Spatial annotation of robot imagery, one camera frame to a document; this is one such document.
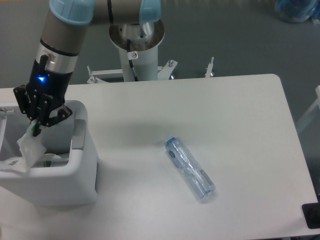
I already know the white frame at right edge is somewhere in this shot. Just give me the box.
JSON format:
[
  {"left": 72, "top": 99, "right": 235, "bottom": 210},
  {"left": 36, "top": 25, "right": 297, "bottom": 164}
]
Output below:
[{"left": 296, "top": 85, "right": 320, "bottom": 134}]

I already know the clear blue plastic bottle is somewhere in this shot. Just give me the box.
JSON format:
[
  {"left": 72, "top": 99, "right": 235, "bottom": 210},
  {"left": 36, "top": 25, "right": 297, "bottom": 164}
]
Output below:
[{"left": 165, "top": 136, "right": 216, "bottom": 204}]

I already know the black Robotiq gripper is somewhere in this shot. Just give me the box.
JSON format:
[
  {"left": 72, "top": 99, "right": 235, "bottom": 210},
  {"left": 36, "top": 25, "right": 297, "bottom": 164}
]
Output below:
[{"left": 13, "top": 60, "right": 73, "bottom": 137}]

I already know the black cable on pedestal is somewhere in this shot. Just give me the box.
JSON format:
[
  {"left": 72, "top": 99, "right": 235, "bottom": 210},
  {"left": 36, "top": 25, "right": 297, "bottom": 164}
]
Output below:
[{"left": 126, "top": 39, "right": 139, "bottom": 82}]

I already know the white green trash in bin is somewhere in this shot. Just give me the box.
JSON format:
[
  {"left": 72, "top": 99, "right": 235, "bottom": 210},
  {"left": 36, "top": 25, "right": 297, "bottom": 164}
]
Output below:
[{"left": 34, "top": 153, "right": 69, "bottom": 168}]

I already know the black device at table edge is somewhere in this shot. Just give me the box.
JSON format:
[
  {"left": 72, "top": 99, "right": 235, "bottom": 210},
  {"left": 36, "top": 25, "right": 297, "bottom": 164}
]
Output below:
[{"left": 302, "top": 202, "right": 320, "bottom": 229}]

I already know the clear plastic wrapper green stripe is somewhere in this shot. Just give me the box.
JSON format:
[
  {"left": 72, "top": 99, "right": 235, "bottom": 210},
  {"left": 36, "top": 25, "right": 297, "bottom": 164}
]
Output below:
[{"left": 0, "top": 119, "right": 47, "bottom": 174}]

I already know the white open trash can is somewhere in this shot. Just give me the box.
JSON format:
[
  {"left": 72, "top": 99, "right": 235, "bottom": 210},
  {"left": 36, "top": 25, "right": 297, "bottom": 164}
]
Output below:
[{"left": 0, "top": 100, "right": 98, "bottom": 206}]

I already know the white stand foot with bolt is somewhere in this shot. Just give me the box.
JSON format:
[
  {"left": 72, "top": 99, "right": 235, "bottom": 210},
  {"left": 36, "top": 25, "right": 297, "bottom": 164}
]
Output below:
[{"left": 204, "top": 56, "right": 215, "bottom": 78}]

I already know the blue plastic bag on floor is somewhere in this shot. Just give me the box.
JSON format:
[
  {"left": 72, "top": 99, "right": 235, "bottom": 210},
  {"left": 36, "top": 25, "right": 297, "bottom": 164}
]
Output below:
[{"left": 274, "top": 0, "right": 320, "bottom": 24}]

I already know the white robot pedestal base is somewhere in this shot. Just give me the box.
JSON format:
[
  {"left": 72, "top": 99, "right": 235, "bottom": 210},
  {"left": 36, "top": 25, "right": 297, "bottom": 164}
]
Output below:
[{"left": 87, "top": 20, "right": 178, "bottom": 84}]

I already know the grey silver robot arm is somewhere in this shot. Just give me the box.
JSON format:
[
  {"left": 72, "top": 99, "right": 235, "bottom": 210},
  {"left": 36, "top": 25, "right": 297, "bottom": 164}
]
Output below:
[{"left": 13, "top": 0, "right": 162, "bottom": 137}]

